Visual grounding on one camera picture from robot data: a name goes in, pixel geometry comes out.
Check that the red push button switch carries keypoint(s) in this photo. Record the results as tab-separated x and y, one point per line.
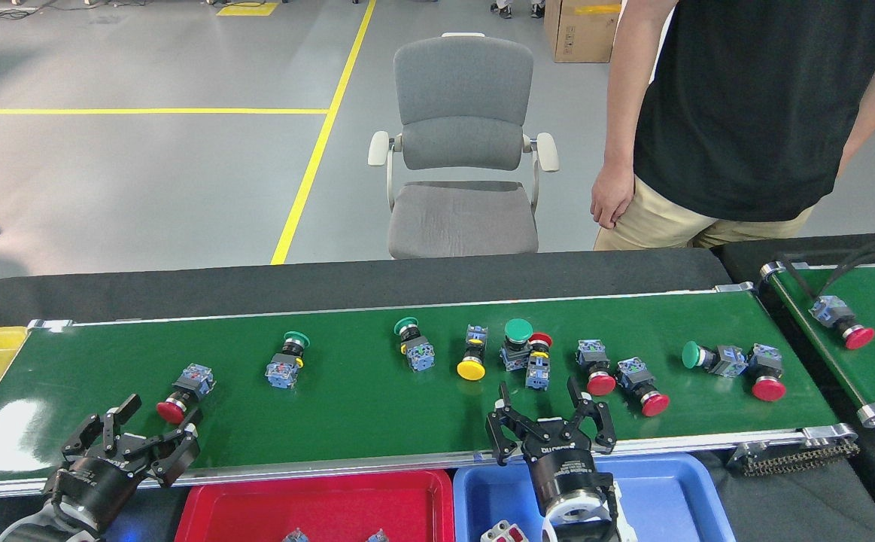
537	373

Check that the person's right forearm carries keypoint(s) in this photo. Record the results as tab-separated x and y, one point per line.
625	113

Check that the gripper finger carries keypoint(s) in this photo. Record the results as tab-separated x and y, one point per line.
110	433
177	459
501	436
601	429

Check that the long green conveyor belt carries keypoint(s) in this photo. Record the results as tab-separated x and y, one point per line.
369	421

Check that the brown cardboard box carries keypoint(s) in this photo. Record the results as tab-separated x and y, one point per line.
580	34

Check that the person's right hand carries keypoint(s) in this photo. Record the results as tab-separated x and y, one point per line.
612	196

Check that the blue plastic tray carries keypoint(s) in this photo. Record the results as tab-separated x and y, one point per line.
670	504

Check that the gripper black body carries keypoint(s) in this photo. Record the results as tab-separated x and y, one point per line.
95	485
561	467

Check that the yellow push button switch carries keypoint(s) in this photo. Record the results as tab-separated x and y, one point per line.
471	369

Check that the green push button switch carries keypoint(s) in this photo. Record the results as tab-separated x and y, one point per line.
727	360
283	373
420	355
518	330

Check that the red plastic tray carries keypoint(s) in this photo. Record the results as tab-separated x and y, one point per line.
317	504

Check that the grey office chair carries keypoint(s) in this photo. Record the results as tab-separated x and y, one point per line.
463	75

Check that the person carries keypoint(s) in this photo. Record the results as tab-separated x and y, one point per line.
503	9
745	98

